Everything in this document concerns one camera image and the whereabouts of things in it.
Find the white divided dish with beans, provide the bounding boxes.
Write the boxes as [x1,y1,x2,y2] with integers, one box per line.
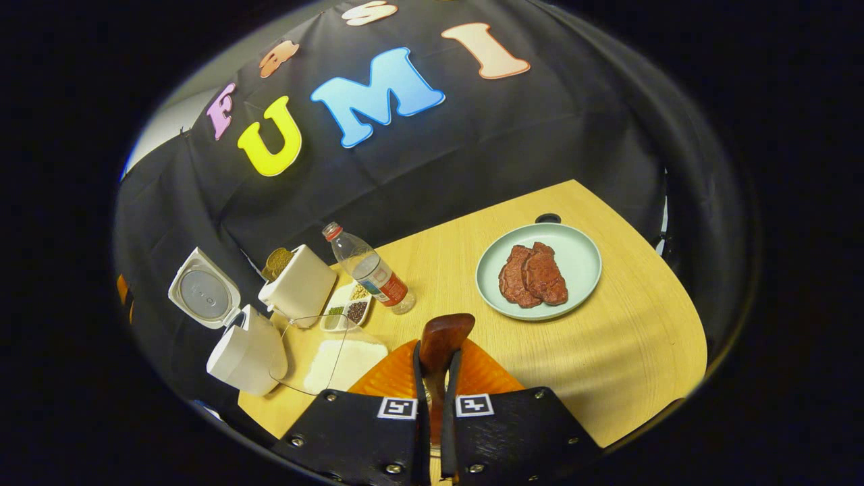
[320,282,373,333]

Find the black backdrop cloth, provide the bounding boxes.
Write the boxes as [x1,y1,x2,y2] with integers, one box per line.
[111,0,760,433]

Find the white rice cooker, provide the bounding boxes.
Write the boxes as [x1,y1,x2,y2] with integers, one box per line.
[167,247,289,397]

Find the white toaster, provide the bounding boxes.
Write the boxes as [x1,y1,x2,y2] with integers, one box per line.
[258,244,338,329]

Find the pale green plate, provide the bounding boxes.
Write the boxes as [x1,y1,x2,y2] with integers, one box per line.
[475,223,603,321]

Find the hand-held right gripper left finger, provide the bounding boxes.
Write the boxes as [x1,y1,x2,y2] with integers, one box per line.
[270,337,433,486]

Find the brown wooden spoon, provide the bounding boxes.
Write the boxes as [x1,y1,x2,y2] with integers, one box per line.
[418,313,477,460]

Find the clear plastic water bottle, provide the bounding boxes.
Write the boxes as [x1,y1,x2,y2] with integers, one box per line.
[321,221,417,315]

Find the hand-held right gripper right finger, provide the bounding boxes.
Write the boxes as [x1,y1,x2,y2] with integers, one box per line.
[439,337,605,486]

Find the clear container of white rice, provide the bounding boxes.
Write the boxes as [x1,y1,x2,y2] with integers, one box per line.
[269,314,390,396]

